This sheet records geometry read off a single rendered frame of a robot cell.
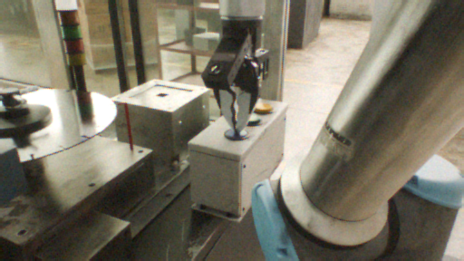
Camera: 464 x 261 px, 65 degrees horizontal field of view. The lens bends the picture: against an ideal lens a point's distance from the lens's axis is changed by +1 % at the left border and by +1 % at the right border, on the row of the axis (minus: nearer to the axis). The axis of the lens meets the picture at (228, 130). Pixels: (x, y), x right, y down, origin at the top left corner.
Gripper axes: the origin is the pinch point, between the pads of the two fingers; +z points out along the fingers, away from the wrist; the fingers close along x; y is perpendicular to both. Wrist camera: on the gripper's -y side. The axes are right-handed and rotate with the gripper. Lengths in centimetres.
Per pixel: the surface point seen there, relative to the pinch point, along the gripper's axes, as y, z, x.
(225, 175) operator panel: -6.0, 6.7, -0.8
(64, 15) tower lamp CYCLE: 4.9, -17.2, 45.4
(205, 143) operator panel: -5.2, 1.6, 3.7
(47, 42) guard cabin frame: 24, -5, 78
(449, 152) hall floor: 206, 92, -67
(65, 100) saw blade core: -9.5, -3.6, 32.7
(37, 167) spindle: -20.7, 4.9, 29.4
